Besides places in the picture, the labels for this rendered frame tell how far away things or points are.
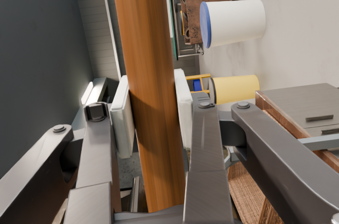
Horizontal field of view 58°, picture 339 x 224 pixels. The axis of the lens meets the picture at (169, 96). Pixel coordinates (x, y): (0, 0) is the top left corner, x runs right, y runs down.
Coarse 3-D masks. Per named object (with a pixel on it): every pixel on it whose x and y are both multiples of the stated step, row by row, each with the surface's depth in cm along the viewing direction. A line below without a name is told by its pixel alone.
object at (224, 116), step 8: (192, 96) 19; (200, 96) 19; (208, 96) 18; (224, 112) 16; (224, 120) 15; (232, 120) 15; (224, 128) 15; (232, 128) 15; (240, 128) 15; (224, 136) 15; (232, 136) 15; (240, 136) 15; (224, 144) 15; (232, 144) 15; (240, 144) 15
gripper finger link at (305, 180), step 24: (240, 120) 14; (264, 120) 13; (264, 144) 11; (288, 144) 11; (264, 168) 12; (288, 168) 10; (312, 168) 10; (264, 192) 12; (288, 192) 10; (312, 192) 9; (336, 192) 8; (288, 216) 10; (312, 216) 9
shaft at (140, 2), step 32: (128, 0) 17; (160, 0) 17; (128, 32) 17; (160, 32) 17; (128, 64) 18; (160, 64) 18; (160, 96) 18; (160, 128) 19; (160, 160) 20; (160, 192) 21
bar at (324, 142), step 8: (320, 136) 125; (328, 136) 124; (336, 136) 123; (304, 144) 121; (312, 144) 121; (320, 144) 122; (328, 144) 122; (336, 144) 122; (232, 152) 120; (224, 160) 124; (232, 160) 122
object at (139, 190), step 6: (138, 180) 190; (138, 186) 183; (138, 192) 178; (144, 192) 193; (138, 198) 173; (144, 198) 188; (138, 204) 169; (144, 204) 183; (138, 210) 165; (144, 210) 178
